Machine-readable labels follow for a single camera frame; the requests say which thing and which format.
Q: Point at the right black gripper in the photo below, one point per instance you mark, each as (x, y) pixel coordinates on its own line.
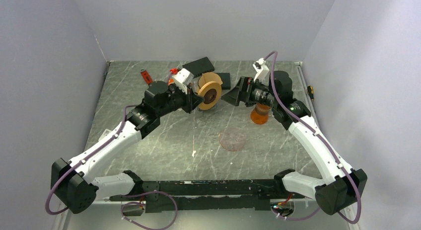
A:
(243, 91)

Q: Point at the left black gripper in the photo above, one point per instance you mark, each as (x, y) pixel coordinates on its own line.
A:
(191, 101)

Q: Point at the brown paper coffee filter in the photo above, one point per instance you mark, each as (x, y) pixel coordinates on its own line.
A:
(209, 81)

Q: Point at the pink dripper with wooden ring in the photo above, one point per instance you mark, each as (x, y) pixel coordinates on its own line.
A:
(232, 139)

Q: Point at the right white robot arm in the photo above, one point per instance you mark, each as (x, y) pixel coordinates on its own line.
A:
(340, 185)

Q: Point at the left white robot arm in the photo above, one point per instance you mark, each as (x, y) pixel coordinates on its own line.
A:
(76, 184)

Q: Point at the black box front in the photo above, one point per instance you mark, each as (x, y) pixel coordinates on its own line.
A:
(226, 82)

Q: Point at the black box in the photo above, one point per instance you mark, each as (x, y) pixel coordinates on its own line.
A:
(226, 82)
(199, 67)

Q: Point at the orange glass cup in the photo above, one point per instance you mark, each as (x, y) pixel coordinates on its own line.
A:
(260, 114)

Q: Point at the black box rear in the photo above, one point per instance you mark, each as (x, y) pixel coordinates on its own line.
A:
(199, 67)

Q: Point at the red adjustable wrench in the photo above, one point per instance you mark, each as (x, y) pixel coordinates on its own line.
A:
(146, 76)

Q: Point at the yellow black screwdriver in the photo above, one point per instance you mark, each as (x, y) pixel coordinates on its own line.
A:
(310, 92)

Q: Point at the white small block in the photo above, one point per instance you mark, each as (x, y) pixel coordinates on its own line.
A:
(104, 134)

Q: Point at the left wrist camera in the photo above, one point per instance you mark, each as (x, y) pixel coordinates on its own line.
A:
(182, 79)

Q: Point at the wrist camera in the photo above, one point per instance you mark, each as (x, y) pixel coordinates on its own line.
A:
(261, 69)
(182, 79)

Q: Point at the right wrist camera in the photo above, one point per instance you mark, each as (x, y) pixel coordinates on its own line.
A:
(261, 69)

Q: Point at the black base frame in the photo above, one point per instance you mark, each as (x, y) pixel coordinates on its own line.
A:
(256, 194)

